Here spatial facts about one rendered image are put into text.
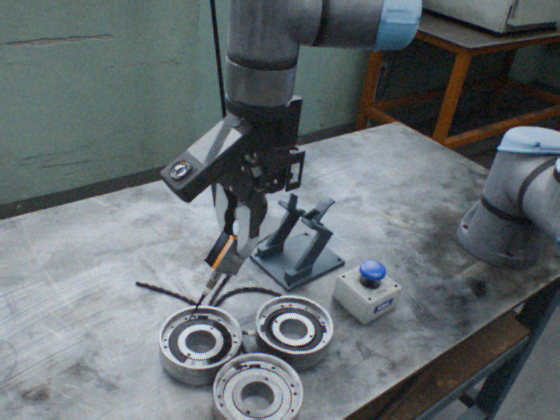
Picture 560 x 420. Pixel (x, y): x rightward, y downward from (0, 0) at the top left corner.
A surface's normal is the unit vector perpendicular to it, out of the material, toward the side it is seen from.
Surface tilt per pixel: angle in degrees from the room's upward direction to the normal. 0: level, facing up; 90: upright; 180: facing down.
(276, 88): 90
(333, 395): 0
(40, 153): 90
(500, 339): 0
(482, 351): 0
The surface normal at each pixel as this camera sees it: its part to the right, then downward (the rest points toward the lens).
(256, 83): -0.11, 0.54
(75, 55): 0.59, 0.50
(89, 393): 0.11, -0.83
